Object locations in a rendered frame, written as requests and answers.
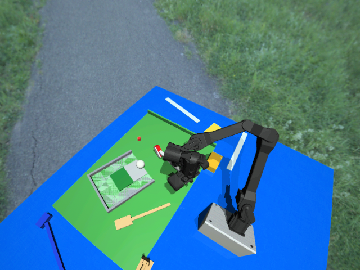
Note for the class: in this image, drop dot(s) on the brown rectangular block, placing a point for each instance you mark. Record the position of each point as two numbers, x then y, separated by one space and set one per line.
214 160

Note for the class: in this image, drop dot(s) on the yellow rectangular block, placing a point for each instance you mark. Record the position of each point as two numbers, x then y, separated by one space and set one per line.
213 127

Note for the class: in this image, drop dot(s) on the white ball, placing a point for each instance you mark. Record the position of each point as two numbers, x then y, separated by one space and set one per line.
140 164

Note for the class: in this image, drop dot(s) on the blue golf putter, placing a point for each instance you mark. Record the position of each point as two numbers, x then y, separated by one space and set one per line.
44 222

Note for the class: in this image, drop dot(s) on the green flat mat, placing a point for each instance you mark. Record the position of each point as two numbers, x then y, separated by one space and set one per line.
82 207

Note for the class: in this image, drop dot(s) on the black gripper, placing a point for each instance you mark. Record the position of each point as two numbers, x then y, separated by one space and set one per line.
176 181

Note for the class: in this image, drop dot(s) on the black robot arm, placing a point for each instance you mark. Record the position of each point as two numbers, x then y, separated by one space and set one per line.
266 139

